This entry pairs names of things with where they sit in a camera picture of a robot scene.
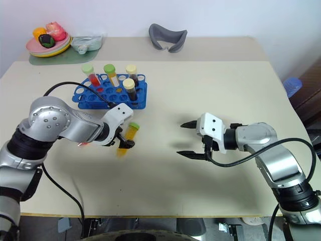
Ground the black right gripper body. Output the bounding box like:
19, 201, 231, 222
201, 135, 215, 154

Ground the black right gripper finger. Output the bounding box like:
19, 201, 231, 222
176, 150, 209, 162
180, 120, 199, 130

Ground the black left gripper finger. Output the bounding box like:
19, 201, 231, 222
118, 134, 136, 150

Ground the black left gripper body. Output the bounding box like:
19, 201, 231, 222
107, 124, 126, 147

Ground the blue test tube rack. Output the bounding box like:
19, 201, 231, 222
72, 73, 148, 110

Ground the dark test tube cream cap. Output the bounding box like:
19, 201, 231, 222
122, 78, 139, 102
125, 64, 140, 86

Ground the yellow labelled test tube green cap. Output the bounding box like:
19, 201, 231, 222
103, 64, 120, 88

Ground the red test tube pale-green cap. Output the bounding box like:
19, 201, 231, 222
81, 64, 101, 87

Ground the dark grey cylinder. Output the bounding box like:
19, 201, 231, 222
176, 217, 207, 236

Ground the green table mat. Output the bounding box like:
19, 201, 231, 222
28, 44, 101, 66

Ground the white round disc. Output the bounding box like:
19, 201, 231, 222
243, 217, 264, 226

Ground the dark rounded shape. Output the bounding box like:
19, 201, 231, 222
84, 227, 203, 241

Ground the pale green plastic pouch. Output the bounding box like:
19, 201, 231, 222
70, 35, 104, 55

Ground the grey headset face pad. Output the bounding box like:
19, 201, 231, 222
148, 23, 188, 54

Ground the blue plastic stool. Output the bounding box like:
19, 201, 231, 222
283, 77, 304, 98

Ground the stack of pastel plates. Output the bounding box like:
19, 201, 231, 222
26, 35, 73, 58

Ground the dark brown wooden cabinet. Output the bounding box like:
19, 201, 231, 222
288, 57, 321, 128

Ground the black and green toy fruit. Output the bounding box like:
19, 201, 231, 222
38, 34, 56, 48

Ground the pink toy peach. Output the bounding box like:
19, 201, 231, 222
45, 21, 67, 42

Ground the orange toy fruit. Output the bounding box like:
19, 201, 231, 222
33, 27, 48, 39

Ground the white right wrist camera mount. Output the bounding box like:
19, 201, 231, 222
196, 112, 227, 154

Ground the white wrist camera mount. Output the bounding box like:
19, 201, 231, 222
101, 102, 134, 147
196, 112, 227, 154

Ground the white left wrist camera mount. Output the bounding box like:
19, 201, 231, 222
101, 102, 134, 147

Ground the black left arm wrist cable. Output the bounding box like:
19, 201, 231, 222
43, 81, 117, 108

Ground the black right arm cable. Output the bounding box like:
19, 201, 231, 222
205, 137, 317, 241

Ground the black left arm lower cable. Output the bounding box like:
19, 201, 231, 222
41, 162, 85, 241

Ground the metal table bracket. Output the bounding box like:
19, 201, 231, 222
217, 222, 243, 233

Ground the grey table bracket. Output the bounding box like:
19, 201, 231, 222
57, 217, 73, 234

